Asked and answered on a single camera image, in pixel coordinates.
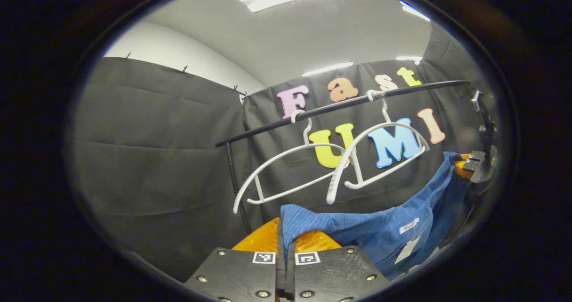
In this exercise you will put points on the black metal clothes rack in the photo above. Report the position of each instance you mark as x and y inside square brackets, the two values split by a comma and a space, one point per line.
[313, 113]

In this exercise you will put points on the black backdrop cloth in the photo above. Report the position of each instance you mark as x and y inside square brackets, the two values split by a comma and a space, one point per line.
[156, 159]

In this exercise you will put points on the white plastic clothes hanger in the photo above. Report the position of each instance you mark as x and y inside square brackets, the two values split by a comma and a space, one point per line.
[286, 153]
[380, 127]

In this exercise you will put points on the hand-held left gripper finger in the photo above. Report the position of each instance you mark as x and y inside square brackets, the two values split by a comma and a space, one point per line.
[290, 270]
[280, 266]

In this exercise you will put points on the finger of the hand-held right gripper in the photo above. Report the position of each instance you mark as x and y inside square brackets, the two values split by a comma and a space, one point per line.
[464, 165]
[476, 155]

